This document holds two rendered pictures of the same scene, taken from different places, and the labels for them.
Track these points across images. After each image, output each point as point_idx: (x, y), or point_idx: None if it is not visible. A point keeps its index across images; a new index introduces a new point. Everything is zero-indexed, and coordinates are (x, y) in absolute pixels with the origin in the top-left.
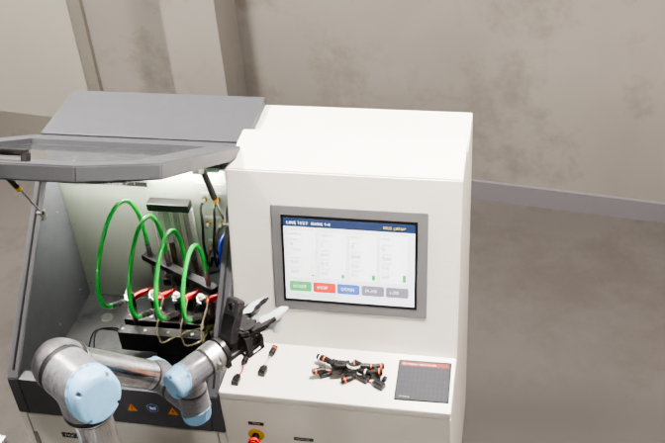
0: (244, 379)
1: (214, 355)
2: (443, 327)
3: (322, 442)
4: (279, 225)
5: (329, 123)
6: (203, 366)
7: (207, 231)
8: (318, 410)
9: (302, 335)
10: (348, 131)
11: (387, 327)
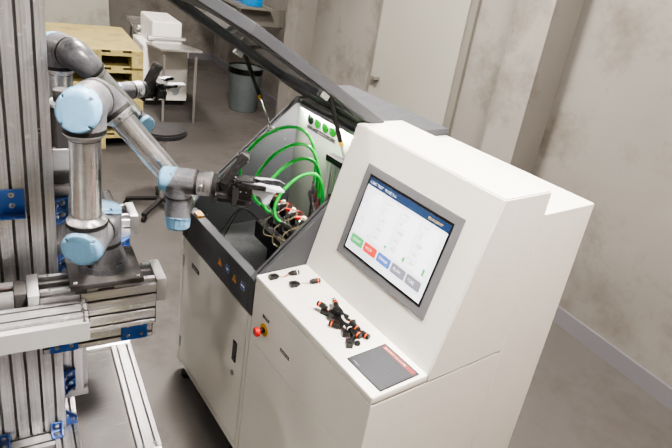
0: (279, 280)
1: (201, 177)
2: (431, 338)
3: (292, 365)
4: (366, 182)
5: None
6: (187, 177)
7: None
8: (297, 331)
9: (340, 283)
10: None
11: (393, 311)
